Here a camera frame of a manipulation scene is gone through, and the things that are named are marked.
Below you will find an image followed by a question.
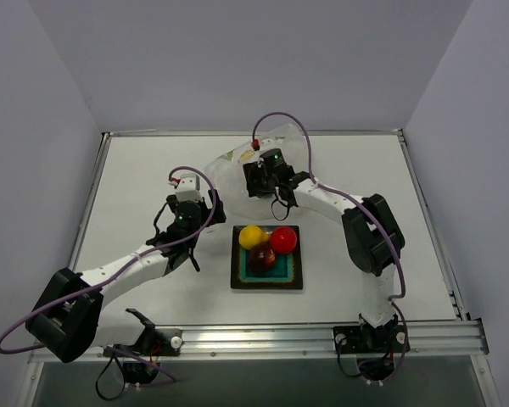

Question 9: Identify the translucent plastic bag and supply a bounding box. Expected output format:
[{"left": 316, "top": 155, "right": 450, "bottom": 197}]
[{"left": 204, "top": 124, "right": 308, "bottom": 221}]

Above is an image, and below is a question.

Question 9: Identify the yellow fake lemon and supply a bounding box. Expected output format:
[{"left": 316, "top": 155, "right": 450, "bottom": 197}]
[{"left": 238, "top": 226, "right": 270, "bottom": 250}]

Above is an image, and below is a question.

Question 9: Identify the red fake apple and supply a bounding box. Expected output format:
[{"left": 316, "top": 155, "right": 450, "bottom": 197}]
[{"left": 270, "top": 226, "right": 298, "bottom": 255}]

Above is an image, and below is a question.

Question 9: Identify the dark purple fake fruit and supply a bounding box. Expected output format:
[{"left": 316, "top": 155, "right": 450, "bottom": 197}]
[{"left": 247, "top": 243, "right": 277, "bottom": 274}]

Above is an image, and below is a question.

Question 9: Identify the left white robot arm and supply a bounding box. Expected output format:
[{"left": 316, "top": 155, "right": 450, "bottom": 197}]
[{"left": 25, "top": 190, "right": 226, "bottom": 363}]

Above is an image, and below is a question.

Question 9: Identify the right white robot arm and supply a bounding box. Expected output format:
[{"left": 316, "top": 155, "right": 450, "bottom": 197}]
[{"left": 241, "top": 148, "right": 406, "bottom": 350}]

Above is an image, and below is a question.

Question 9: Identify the teal square ceramic plate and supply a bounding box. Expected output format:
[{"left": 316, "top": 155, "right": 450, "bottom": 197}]
[{"left": 230, "top": 226, "right": 304, "bottom": 290}]

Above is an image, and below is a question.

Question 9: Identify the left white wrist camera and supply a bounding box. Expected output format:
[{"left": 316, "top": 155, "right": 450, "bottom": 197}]
[{"left": 168, "top": 173, "right": 203, "bottom": 203}]

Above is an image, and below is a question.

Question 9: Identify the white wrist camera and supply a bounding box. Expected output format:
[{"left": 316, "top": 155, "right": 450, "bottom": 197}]
[
  {"left": 168, "top": 173, "right": 203, "bottom": 203},
  {"left": 251, "top": 138, "right": 276, "bottom": 153}
]

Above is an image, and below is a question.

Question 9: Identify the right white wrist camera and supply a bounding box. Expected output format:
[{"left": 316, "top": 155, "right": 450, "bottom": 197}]
[{"left": 251, "top": 138, "right": 276, "bottom": 153}]

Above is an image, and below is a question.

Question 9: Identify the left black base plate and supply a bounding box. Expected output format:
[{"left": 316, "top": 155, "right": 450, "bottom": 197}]
[{"left": 114, "top": 328, "right": 183, "bottom": 357}]

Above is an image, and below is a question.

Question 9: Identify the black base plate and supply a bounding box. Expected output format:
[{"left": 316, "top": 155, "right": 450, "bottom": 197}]
[
  {"left": 114, "top": 328, "right": 183, "bottom": 357},
  {"left": 333, "top": 324, "right": 411, "bottom": 354}
]

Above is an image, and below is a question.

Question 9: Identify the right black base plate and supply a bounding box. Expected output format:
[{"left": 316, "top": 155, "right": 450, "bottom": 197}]
[{"left": 333, "top": 324, "right": 411, "bottom": 354}]

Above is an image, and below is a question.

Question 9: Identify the aluminium mounting rail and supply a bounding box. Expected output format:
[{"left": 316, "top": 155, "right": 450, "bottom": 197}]
[{"left": 177, "top": 321, "right": 489, "bottom": 360}]

